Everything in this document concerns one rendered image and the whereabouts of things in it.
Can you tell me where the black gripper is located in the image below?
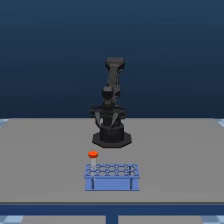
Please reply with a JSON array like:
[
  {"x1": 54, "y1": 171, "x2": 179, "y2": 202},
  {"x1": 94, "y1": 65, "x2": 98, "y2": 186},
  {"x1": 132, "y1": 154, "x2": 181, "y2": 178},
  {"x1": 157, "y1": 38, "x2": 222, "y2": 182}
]
[{"x1": 89, "y1": 99, "x2": 127, "y2": 129}]

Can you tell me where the orange-capped centrifuge tube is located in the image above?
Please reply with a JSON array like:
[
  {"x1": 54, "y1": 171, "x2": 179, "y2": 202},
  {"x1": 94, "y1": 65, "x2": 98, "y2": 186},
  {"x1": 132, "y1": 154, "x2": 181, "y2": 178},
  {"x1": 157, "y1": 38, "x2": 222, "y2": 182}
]
[{"x1": 87, "y1": 150, "x2": 99, "y2": 191}]

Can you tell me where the blue tube rack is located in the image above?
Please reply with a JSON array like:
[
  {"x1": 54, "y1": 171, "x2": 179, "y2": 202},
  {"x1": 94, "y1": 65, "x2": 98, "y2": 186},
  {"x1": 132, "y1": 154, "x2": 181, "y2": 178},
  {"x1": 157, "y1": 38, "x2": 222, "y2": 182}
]
[{"x1": 83, "y1": 162, "x2": 141, "y2": 192}]

